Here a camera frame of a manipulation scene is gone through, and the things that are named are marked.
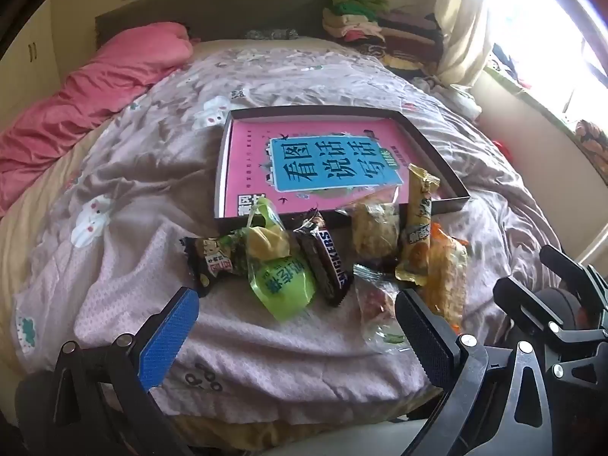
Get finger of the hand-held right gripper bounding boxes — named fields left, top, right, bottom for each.
left=541, top=244, right=608, bottom=314
left=493, top=275, right=608, bottom=357

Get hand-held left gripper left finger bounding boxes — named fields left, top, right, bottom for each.
left=50, top=286, right=200, bottom=456

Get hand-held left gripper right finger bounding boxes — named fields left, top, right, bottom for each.
left=394, top=287, right=559, bottom=456

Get clear candy bag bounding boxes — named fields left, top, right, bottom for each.
left=354, top=266, right=419, bottom=355

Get orange snack packet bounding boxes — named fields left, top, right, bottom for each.
left=423, top=223, right=471, bottom=333

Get black and green snack packet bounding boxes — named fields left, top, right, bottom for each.
left=180, top=233, right=252, bottom=298

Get clear bag with cake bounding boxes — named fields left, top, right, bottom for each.
left=335, top=190, right=404, bottom=271

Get yellow snack packet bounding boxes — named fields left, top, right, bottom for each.
left=394, top=164, right=442, bottom=286

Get light green snack packet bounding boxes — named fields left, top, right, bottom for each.
left=244, top=197, right=319, bottom=324

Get brown chocolate bar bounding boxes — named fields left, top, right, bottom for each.
left=292, top=209, right=355, bottom=307

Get shallow cardboard box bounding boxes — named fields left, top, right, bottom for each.
left=214, top=104, right=471, bottom=231

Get orange floral cushion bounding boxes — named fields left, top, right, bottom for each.
left=575, top=121, right=608, bottom=176

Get beige bed sheet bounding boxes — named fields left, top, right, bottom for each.
left=0, top=123, right=442, bottom=442

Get white cloth bundle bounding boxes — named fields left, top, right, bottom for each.
left=446, top=85, right=483, bottom=119

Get clothes on windowsill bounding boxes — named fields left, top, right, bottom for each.
left=491, top=43, right=533, bottom=89

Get pink quilt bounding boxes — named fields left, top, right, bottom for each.
left=0, top=21, right=195, bottom=219

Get cream curtain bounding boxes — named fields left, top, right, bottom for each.
left=434, top=0, right=499, bottom=89

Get floral lilac bed blanket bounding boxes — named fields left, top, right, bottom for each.
left=14, top=38, right=571, bottom=433

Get pile of folded clothes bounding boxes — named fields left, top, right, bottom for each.
left=320, top=0, right=445, bottom=81

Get cream wardrobe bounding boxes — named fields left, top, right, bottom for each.
left=0, top=0, right=98, bottom=119

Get dark patterned pillow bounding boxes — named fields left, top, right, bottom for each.
left=244, top=28, right=298, bottom=41

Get grey bed headboard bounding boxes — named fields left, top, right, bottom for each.
left=95, top=0, right=343, bottom=51

